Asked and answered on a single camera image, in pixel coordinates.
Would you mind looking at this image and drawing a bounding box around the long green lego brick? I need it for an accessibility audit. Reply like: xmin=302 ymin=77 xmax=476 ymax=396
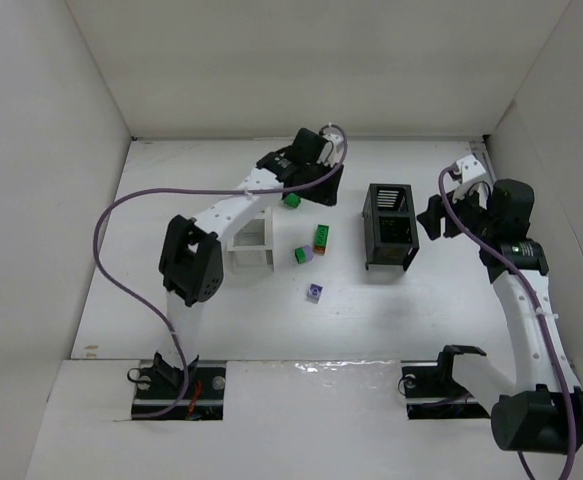
xmin=314 ymin=224 xmax=329 ymax=249

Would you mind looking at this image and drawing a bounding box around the black two-cell container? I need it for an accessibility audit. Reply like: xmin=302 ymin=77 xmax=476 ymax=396
xmin=362 ymin=183 xmax=419 ymax=271

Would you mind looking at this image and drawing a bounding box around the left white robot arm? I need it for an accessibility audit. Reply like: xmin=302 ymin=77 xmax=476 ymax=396
xmin=153 ymin=124 xmax=348 ymax=390

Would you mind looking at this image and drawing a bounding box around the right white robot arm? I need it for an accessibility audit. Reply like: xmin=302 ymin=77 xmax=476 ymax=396
xmin=417 ymin=179 xmax=583 ymax=455

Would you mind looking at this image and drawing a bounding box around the green lego cube top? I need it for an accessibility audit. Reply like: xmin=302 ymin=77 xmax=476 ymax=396
xmin=282 ymin=193 xmax=301 ymax=209

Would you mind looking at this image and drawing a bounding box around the white two-cell container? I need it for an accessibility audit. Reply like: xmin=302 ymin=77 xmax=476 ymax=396
xmin=226 ymin=207 xmax=274 ymax=271

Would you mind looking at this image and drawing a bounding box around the purple lego square brick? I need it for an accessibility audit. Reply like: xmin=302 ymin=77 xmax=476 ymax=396
xmin=306 ymin=283 xmax=323 ymax=303

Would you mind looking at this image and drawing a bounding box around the white foam front board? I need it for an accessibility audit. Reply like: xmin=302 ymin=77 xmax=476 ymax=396
xmin=25 ymin=355 xmax=583 ymax=480

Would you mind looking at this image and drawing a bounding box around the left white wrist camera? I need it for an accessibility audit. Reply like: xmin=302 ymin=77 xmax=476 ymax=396
xmin=318 ymin=123 xmax=348 ymax=167

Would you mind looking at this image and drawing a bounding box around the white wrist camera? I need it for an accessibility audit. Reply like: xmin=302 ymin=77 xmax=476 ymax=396
xmin=450 ymin=154 xmax=488 ymax=203
xmin=318 ymin=123 xmax=348 ymax=167

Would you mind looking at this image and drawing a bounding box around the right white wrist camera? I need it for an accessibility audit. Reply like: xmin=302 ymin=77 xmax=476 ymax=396
xmin=450 ymin=154 xmax=488 ymax=203

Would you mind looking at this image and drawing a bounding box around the aluminium rail right side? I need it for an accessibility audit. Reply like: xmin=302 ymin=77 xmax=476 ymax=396
xmin=462 ymin=147 xmax=551 ymax=360

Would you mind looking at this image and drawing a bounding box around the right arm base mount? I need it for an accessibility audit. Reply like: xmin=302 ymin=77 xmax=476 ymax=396
xmin=398 ymin=361 xmax=489 ymax=420

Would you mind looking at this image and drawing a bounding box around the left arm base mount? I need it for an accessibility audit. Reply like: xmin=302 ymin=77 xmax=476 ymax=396
xmin=127 ymin=357 xmax=227 ymax=422

